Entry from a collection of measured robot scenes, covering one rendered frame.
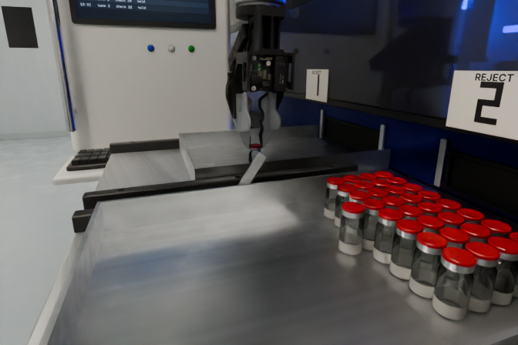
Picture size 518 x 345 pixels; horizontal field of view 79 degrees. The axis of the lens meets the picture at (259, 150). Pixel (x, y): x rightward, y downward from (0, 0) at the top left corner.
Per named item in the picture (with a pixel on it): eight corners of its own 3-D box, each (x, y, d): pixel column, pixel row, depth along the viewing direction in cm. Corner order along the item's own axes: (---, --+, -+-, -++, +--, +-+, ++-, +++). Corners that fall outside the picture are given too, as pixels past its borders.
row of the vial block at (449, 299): (336, 210, 39) (338, 175, 37) (473, 317, 22) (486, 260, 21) (320, 213, 38) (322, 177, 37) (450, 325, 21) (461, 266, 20)
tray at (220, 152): (317, 138, 79) (317, 124, 78) (388, 168, 55) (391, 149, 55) (179, 149, 69) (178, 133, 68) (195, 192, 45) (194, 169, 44)
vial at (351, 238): (352, 242, 32) (356, 199, 30) (366, 253, 30) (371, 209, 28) (334, 245, 31) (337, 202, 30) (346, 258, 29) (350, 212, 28)
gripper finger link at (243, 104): (239, 155, 47) (244, 93, 45) (230, 146, 52) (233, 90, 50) (258, 155, 48) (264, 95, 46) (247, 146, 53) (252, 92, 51)
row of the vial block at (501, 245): (367, 205, 40) (370, 172, 39) (518, 303, 23) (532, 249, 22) (352, 208, 39) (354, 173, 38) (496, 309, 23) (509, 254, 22)
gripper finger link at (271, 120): (270, 155, 48) (267, 95, 46) (258, 145, 54) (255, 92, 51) (289, 152, 49) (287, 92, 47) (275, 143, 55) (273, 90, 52)
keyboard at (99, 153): (215, 145, 102) (215, 139, 102) (225, 157, 89) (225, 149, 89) (78, 156, 90) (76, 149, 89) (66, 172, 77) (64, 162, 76)
